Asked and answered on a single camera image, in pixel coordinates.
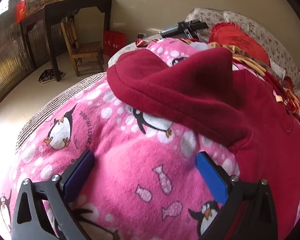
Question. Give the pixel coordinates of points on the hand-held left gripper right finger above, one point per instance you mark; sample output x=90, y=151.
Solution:
x=211, y=177

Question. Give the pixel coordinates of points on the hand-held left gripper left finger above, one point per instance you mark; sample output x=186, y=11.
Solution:
x=80, y=170

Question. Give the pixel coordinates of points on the dark red sweater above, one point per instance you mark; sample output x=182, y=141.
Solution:
x=190, y=92

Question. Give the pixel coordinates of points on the pink penguin print blanket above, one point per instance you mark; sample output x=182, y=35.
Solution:
x=130, y=160

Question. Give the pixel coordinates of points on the dark patterned shoe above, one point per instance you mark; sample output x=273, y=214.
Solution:
x=57, y=73
x=44, y=77

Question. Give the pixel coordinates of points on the wooden chair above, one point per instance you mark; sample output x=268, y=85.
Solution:
x=87, y=48

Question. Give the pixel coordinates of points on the red bag on floor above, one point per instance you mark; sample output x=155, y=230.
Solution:
x=113, y=42

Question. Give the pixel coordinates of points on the dark lattice panel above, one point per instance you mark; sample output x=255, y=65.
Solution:
x=7, y=55

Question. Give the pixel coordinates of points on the red frilled cushion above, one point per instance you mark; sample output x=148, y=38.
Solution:
x=240, y=38

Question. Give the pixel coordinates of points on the floral beige bedding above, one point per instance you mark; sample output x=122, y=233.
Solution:
x=265, y=30

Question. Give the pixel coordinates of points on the dark wooden table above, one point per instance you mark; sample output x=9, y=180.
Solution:
x=65, y=6

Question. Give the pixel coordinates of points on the red paper bag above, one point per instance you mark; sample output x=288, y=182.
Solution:
x=21, y=11

